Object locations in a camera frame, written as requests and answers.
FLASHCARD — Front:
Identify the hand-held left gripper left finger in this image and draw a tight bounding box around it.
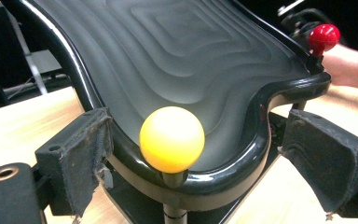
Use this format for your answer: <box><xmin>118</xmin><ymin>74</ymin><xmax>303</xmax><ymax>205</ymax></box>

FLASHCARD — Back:
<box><xmin>34</xmin><ymin>106</ymin><xmax>115</xmax><ymax>219</ymax></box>

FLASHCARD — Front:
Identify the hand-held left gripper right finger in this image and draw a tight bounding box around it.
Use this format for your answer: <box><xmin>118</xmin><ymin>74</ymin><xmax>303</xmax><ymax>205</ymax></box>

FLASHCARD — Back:
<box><xmin>278</xmin><ymin>108</ymin><xmax>358</xmax><ymax>219</ymax></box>

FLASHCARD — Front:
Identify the red ball knob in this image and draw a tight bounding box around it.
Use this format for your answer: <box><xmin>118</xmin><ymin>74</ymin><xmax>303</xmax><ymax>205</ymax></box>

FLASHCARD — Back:
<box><xmin>307</xmin><ymin>23</ymin><xmax>342</xmax><ymax>59</ymax></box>

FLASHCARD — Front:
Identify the yellow ball knob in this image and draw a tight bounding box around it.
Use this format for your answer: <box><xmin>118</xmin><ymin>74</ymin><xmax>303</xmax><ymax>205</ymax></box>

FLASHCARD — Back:
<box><xmin>139</xmin><ymin>105</ymin><xmax>206</xmax><ymax>188</ymax></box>

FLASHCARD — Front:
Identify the black wavy ridged tray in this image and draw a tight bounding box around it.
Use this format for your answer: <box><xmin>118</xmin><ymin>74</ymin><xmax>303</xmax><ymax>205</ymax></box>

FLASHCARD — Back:
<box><xmin>0</xmin><ymin>0</ymin><xmax>333</xmax><ymax>213</ymax></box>

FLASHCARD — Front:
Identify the black floor cable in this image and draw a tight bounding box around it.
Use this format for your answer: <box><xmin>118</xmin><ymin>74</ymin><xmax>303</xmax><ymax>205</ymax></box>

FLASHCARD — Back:
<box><xmin>2</xmin><ymin>74</ymin><xmax>73</xmax><ymax>95</ymax></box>

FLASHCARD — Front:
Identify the white metal stand frame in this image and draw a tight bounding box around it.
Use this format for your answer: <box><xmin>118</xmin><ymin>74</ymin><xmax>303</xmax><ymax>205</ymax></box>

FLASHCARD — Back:
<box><xmin>2</xmin><ymin>6</ymin><xmax>63</xmax><ymax>96</ymax></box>

